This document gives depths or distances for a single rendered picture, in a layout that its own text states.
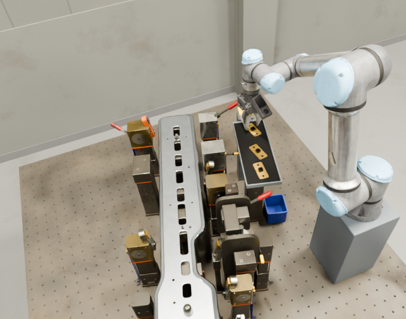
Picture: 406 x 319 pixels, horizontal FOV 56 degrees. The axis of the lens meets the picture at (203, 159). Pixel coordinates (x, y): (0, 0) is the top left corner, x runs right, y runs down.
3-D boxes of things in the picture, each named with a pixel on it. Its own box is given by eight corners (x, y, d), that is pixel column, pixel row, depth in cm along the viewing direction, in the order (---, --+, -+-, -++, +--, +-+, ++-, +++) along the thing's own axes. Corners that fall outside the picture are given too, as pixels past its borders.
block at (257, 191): (243, 206, 195) (243, 145, 162) (258, 204, 195) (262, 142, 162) (246, 223, 188) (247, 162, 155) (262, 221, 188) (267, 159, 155)
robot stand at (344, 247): (345, 231, 181) (365, 178, 151) (372, 267, 168) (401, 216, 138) (308, 247, 177) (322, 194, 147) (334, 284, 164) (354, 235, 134)
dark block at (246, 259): (234, 300, 162) (233, 252, 131) (251, 299, 162) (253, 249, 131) (236, 312, 159) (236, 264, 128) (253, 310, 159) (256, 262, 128)
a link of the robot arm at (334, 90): (371, 207, 128) (386, 52, 97) (337, 228, 124) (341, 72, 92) (344, 189, 137) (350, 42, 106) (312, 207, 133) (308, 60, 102)
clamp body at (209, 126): (203, 161, 218) (198, 113, 192) (223, 159, 219) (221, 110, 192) (204, 171, 213) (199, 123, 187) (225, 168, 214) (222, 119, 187)
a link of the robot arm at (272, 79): (295, 69, 134) (276, 56, 141) (269, 81, 131) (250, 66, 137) (292, 88, 140) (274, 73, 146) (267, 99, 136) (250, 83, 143)
